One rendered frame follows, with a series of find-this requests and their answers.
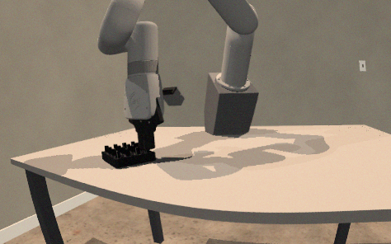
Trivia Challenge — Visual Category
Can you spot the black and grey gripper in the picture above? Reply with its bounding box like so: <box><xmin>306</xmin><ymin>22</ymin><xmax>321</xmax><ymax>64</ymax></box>
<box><xmin>124</xmin><ymin>73</ymin><xmax>164</xmax><ymax>150</ymax></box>

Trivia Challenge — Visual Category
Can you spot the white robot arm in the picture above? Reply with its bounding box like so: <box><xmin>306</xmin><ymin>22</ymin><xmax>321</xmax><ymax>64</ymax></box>
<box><xmin>97</xmin><ymin>0</ymin><xmax>258</xmax><ymax>106</ymax></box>

